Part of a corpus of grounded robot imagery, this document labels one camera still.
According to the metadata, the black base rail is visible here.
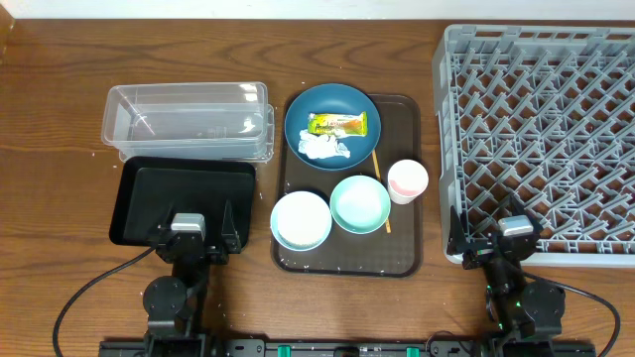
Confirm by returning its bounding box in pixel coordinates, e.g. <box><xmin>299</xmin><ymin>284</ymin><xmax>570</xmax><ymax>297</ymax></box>
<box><xmin>97</xmin><ymin>337</ymin><xmax>596</xmax><ymax>357</ymax></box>

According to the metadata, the white tissue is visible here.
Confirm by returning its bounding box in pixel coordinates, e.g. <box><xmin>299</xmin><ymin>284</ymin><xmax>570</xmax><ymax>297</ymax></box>
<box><xmin>298</xmin><ymin>130</ymin><xmax>350</xmax><ymax>160</ymax></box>

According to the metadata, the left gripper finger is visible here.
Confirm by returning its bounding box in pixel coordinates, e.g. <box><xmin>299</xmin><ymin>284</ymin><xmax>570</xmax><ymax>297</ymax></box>
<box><xmin>157</xmin><ymin>204</ymin><xmax>175</xmax><ymax>235</ymax></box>
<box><xmin>221</xmin><ymin>200</ymin><xmax>242</xmax><ymax>254</ymax></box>

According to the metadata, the pink cup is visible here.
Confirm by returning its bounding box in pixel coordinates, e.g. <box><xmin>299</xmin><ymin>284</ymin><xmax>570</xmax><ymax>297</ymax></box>
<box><xmin>387</xmin><ymin>160</ymin><xmax>430</xmax><ymax>204</ymax></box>

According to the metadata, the black plastic tray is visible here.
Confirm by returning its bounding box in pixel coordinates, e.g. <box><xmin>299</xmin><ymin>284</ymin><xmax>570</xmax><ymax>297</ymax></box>
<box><xmin>109</xmin><ymin>157</ymin><xmax>256</xmax><ymax>250</ymax></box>

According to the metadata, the dark blue plate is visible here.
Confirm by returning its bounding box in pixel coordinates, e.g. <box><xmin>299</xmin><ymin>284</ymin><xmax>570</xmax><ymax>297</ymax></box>
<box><xmin>284</xmin><ymin>83</ymin><xmax>382</xmax><ymax>171</ymax></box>

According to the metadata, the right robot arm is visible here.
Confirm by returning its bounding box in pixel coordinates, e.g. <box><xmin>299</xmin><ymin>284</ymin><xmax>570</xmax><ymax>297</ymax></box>
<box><xmin>446</xmin><ymin>196</ymin><xmax>566</xmax><ymax>356</ymax></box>

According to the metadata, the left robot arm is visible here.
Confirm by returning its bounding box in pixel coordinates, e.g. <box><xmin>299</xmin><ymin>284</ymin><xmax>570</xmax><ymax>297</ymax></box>
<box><xmin>143</xmin><ymin>201</ymin><xmax>244</xmax><ymax>356</ymax></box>

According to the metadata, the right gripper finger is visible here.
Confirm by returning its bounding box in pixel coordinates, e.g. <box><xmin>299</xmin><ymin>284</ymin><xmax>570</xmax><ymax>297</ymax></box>
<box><xmin>446</xmin><ymin>206</ymin><xmax>468</xmax><ymax>255</ymax></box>
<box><xmin>509</xmin><ymin>195</ymin><xmax>544</xmax><ymax>233</ymax></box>

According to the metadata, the brown serving tray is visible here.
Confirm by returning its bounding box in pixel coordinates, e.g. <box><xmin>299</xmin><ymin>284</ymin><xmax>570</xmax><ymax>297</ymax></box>
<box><xmin>272</xmin><ymin>94</ymin><xmax>423</xmax><ymax>278</ymax></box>

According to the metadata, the yellow snack wrapper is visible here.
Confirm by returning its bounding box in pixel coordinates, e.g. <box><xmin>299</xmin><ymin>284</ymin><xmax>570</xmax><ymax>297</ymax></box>
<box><xmin>308</xmin><ymin>112</ymin><xmax>368</xmax><ymax>138</ymax></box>

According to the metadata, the light blue bowl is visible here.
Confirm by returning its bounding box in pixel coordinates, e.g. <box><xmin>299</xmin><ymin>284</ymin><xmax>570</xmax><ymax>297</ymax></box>
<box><xmin>270</xmin><ymin>191</ymin><xmax>332</xmax><ymax>252</ymax></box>

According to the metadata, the mint green bowl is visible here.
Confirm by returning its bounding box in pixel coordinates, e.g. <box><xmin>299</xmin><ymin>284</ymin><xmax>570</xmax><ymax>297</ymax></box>
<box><xmin>329</xmin><ymin>175</ymin><xmax>391</xmax><ymax>235</ymax></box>

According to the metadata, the clear plastic bin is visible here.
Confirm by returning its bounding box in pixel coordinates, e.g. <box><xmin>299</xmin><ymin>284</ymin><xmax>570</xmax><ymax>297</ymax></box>
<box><xmin>101</xmin><ymin>81</ymin><xmax>275</xmax><ymax>163</ymax></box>

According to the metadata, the grey dishwasher rack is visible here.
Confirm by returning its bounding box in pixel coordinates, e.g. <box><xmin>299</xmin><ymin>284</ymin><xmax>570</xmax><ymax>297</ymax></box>
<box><xmin>433</xmin><ymin>25</ymin><xmax>634</xmax><ymax>268</ymax></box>

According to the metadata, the wooden chopstick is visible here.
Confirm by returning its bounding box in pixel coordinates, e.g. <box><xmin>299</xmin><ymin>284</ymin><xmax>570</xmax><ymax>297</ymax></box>
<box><xmin>371</xmin><ymin>149</ymin><xmax>392</xmax><ymax>234</ymax></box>

